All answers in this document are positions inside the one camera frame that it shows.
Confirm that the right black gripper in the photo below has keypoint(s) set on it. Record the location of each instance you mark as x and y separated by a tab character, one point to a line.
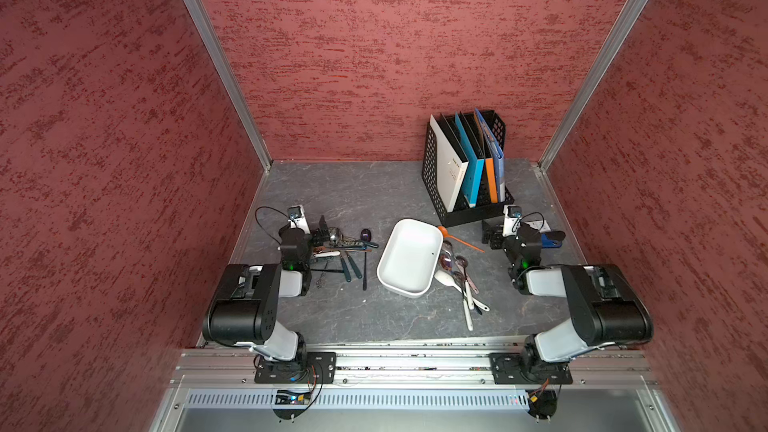
495	234

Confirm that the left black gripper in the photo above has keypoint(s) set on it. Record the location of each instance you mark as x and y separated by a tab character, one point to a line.
319	236

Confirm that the dark blue handled spoon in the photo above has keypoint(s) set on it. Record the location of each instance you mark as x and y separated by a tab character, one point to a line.
461	267

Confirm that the orange spoon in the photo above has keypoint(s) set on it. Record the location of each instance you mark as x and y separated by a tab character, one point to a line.
448	236

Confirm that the pink handled rainbow spoon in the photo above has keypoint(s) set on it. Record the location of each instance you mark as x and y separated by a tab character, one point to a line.
447	261

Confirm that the steel spoon white handle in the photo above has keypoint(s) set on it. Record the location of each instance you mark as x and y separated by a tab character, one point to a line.
467	306

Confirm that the white rectangular storage box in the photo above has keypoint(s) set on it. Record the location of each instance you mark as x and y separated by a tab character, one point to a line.
409	259

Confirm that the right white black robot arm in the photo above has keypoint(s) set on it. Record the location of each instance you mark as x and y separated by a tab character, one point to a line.
603	308

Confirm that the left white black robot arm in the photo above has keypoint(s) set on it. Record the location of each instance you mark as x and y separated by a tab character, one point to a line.
243	310

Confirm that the blue white flat box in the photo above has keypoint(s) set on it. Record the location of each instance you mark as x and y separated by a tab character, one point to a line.
540	225

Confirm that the ornate silver spoon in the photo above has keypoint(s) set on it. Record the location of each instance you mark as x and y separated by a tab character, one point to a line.
321	280

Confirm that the teal folder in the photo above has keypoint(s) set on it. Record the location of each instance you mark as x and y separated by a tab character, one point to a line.
472	149

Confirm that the orange folder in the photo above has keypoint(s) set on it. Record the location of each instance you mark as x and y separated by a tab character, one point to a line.
490	175

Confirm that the white folder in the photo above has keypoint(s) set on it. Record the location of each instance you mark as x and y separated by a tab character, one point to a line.
451	162

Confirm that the blue folder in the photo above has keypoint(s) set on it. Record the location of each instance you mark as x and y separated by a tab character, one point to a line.
493	150

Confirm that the black mesh file holder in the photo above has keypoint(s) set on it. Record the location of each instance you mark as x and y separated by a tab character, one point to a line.
462	213

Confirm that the white handled utensil left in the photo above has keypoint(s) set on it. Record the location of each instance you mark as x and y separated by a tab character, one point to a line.
326	254

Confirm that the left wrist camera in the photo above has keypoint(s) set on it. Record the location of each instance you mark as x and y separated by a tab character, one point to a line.
297	218

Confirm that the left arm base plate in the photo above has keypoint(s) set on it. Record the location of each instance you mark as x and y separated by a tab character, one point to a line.
313	367

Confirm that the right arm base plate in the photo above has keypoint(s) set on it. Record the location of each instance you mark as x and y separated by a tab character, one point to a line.
526	369

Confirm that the aluminium front rail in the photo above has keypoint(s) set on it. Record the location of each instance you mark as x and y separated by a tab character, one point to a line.
474	365

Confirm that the left aluminium corner post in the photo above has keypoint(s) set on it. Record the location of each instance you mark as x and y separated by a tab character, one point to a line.
213	46

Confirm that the aluminium corner post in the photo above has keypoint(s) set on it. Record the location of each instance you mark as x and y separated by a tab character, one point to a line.
619	32
213	46

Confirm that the right aluminium corner post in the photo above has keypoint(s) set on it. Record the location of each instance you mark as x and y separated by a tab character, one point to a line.
619	32

